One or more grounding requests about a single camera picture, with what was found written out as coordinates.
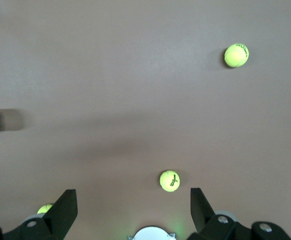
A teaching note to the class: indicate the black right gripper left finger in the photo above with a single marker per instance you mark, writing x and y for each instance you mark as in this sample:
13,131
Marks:
35,230

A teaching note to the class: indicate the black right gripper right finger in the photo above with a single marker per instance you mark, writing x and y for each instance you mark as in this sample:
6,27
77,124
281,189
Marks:
223,228

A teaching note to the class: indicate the yellow green tennis ball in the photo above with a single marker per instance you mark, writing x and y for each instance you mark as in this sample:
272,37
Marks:
236,55
169,181
44,208

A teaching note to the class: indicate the brown table mat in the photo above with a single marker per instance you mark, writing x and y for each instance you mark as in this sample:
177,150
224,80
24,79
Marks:
135,75

